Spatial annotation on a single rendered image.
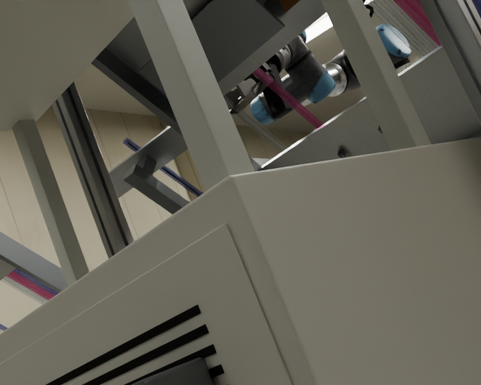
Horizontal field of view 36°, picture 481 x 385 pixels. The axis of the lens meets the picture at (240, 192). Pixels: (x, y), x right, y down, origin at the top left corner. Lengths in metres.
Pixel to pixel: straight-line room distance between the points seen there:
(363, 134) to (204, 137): 0.95
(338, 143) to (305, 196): 0.94
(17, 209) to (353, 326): 4.84
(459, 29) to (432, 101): 0.55
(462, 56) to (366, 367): 0.44
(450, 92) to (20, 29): 0.76
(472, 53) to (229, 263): 0.44
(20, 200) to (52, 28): 4.36
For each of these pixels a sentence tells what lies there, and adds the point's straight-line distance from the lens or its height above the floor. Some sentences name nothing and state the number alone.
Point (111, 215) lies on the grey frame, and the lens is 1.36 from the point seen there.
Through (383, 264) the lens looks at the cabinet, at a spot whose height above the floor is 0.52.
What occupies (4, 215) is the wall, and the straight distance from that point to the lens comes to 5.24.
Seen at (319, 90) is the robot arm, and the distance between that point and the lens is 1.76.
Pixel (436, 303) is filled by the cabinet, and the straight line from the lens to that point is 0.66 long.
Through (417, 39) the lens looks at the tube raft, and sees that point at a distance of 1.36.
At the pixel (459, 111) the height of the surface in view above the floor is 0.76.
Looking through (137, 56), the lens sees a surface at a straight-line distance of 1.51.
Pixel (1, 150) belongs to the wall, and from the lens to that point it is 5.51.
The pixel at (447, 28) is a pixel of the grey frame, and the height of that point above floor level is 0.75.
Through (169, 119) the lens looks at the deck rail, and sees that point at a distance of 1.53.
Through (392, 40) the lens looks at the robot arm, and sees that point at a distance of 2.08.
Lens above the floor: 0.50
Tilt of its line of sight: 12 degrees up
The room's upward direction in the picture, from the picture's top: 23 degrees counter-clockwise
